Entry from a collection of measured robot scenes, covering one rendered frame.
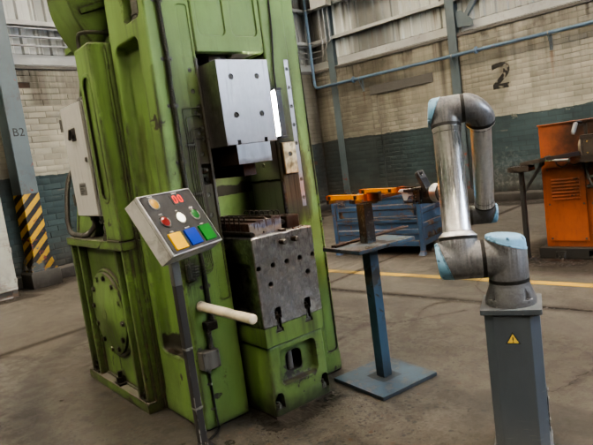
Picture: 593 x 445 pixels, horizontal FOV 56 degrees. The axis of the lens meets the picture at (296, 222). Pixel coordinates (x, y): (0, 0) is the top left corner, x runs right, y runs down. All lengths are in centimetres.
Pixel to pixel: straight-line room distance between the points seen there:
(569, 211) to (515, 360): 350
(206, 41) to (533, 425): 221
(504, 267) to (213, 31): 175
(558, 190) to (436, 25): 594
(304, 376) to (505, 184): 775
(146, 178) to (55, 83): 597
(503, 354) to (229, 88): 166
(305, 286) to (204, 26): 138
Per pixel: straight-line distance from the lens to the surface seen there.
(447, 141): 232
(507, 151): 1021
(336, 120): 1203
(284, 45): 316
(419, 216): 627
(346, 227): 677
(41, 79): 881
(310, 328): 294
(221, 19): 298
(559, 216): 574
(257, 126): 278
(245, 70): 280
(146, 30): 275
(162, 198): 236
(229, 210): 322
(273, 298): 276
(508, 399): 241
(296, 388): 296
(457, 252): 224
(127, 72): 307
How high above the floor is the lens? 128
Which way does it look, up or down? 7 degrees down
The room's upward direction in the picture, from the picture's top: 8 degrees counter-clockwise
